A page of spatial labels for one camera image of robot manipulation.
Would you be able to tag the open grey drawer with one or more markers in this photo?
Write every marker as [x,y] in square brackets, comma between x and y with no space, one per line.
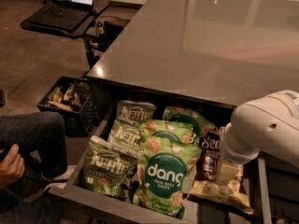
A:
[197,211]

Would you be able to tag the person's hand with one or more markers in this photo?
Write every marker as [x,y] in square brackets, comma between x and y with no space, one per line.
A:
[11,167]

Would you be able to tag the front green Dang chip bag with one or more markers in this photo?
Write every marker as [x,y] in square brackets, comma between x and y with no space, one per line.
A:
[162,171]

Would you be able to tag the green kettle chip bag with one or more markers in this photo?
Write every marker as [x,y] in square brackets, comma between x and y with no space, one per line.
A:
[107,169]
[125,136]
[137,111]

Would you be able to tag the snack wrappers in crate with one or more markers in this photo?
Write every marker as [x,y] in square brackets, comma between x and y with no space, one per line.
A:
[70,97]

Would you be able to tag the brown sea salt chip bag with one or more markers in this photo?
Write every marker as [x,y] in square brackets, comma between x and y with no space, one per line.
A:
[204,185]

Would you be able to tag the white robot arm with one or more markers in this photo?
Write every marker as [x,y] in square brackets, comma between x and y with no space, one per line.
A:
[269,124]

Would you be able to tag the person's leg in jeans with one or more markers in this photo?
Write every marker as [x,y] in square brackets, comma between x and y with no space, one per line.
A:
[42,132]

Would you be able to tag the back green Dang chip bag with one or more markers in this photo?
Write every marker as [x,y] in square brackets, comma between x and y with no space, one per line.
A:
[201,126]

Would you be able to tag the white sneaker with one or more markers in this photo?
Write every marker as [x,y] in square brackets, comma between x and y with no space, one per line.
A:
[63,177]

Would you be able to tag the back green Kettle chip bag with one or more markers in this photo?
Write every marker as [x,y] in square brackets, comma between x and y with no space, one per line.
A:
[137,111]

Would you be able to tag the black laptop stand table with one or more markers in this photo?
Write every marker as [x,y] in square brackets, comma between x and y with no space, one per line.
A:
[79,32]

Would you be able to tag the green dang chip bag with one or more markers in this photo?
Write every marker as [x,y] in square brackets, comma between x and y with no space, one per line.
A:
[172,130]
[162,171]
[201,126]

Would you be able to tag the middle green Kettle chip bag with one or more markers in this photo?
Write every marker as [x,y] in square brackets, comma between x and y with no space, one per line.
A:
[125,136]

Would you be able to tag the black laptop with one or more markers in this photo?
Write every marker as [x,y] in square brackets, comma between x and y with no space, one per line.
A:
[63,14]

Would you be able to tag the black plastic crate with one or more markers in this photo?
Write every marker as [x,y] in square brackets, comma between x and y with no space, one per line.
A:
[76,123]

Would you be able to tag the middle green Dang chip bag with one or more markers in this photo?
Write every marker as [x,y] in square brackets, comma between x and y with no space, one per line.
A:
[172,130]

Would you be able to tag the front green Kettle chip bag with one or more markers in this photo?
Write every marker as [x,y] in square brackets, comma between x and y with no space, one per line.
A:
[107,169]

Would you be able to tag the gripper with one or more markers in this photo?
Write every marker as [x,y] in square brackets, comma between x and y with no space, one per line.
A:
[234,154]

